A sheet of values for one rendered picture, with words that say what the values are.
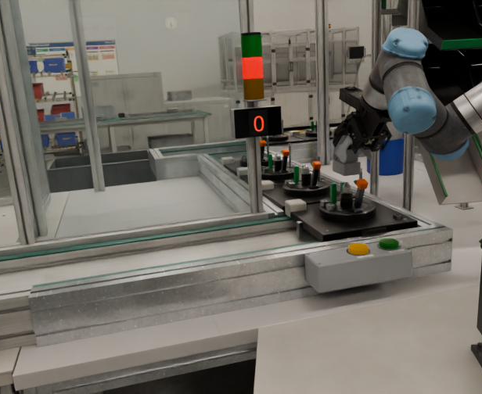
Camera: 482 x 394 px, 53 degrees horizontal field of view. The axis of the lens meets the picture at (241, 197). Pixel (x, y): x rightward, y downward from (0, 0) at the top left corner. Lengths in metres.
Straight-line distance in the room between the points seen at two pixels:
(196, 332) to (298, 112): 9.74
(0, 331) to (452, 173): 1.07
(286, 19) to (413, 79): 11.55
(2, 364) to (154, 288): 0.29
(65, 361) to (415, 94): 0.76
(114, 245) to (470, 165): 0.91
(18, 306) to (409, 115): 0.77
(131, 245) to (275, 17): 11.32
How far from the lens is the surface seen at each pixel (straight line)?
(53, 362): 0.94
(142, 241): 1.20
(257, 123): 1.19
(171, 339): 0.93
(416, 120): 0.89
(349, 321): 0.96
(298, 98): 10.54
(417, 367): 0.86
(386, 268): 1.02
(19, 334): 1.01
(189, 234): 1.21
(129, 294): 0.96
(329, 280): 0.97
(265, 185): 1.48
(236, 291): 0.99
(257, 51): 1.19
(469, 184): 1.32
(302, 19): 12.58
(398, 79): 0.91
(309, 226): 1.14
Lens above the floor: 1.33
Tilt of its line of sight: 15 degrees down
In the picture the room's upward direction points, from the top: 3 degrees counter-clockwise
